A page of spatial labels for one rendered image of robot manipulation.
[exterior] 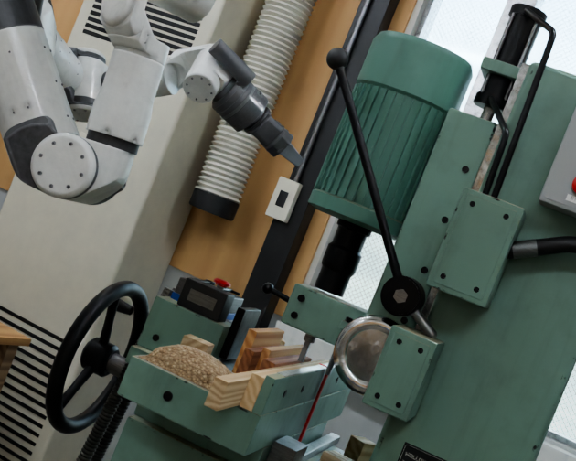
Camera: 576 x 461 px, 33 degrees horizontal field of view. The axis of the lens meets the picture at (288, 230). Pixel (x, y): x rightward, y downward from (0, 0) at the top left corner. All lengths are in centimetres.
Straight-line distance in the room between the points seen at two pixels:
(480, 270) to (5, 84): 68
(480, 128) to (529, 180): 12
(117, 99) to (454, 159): 58
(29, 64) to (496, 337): 76
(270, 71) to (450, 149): 159
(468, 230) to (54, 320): 197
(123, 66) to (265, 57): 188
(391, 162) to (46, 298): 183
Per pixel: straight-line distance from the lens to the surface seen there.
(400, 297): 141
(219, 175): 301
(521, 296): 145
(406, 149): 153
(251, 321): 166
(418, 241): 151
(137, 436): 148
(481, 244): 137
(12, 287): 324
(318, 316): 157
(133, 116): 117
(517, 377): 145
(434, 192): 151
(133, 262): 306
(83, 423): 178
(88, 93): 190
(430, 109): 154
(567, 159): 140
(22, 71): 121
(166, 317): 162
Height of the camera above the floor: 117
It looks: 1 degrees down
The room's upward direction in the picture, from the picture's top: 22 degrees clockwise
